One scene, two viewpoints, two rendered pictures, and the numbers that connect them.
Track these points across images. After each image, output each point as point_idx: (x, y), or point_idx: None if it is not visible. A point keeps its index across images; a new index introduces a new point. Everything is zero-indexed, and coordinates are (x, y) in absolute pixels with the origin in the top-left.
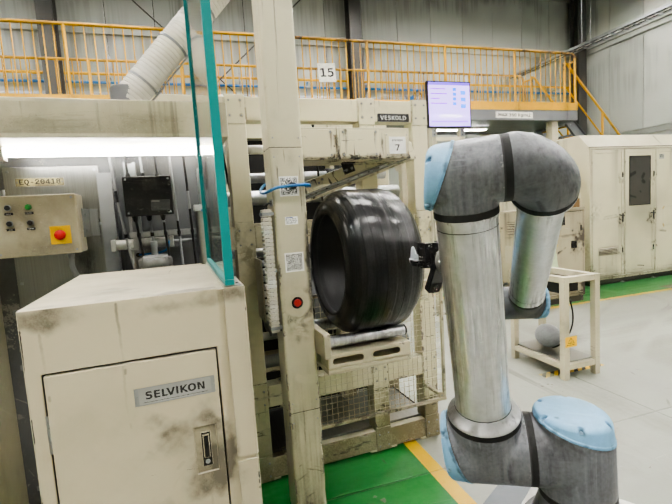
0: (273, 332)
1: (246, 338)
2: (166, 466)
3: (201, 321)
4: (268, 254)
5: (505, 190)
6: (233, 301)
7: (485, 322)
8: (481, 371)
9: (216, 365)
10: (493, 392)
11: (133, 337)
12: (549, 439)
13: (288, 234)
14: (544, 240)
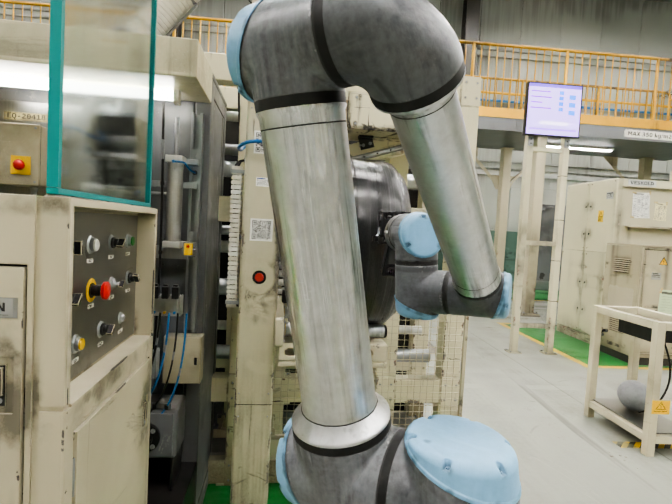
0: (227, 306)
1: (65, 262)
2: None
3: (11, 231)
4: (232, 217)
5: (319, 56)
6: (53, 214)
7: (311, 269)
8: (311, 345)
9: (22, 287)
10: (329, 380)
11: None
12: (409, 470)
13: (258, 197)
14: (434, 168)
